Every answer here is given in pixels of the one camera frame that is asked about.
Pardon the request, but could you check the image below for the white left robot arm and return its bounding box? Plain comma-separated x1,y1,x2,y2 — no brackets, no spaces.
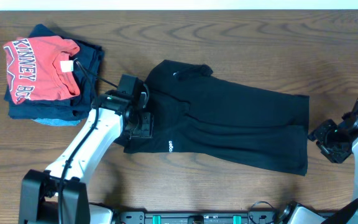
19,90,153,223

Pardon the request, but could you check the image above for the folded navy t-shirt stack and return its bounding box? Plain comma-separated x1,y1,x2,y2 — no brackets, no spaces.
4,24,104,121

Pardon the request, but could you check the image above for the folded light blue garment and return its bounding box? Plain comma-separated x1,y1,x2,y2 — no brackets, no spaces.
34,118,81,126

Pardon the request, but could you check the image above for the folded red printed t-shirt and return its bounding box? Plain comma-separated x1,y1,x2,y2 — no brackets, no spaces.
3,35,80,105

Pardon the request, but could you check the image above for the black base cable loop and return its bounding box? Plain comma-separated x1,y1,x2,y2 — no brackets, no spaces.
248,200,280,223

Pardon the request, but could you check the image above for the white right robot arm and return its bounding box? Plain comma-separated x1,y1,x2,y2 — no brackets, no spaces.
275,98,358,224

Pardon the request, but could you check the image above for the black t-shirt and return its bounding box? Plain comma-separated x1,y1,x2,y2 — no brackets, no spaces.
119,60,310,176

